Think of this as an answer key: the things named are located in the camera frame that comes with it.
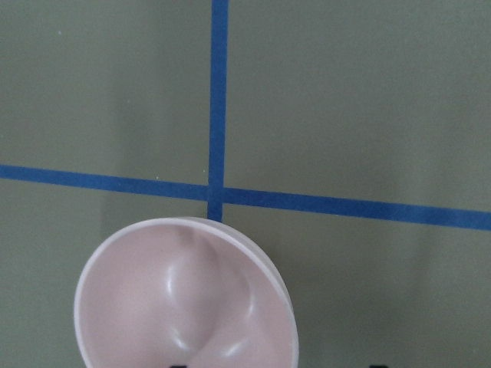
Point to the pink bowl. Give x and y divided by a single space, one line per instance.
183 291

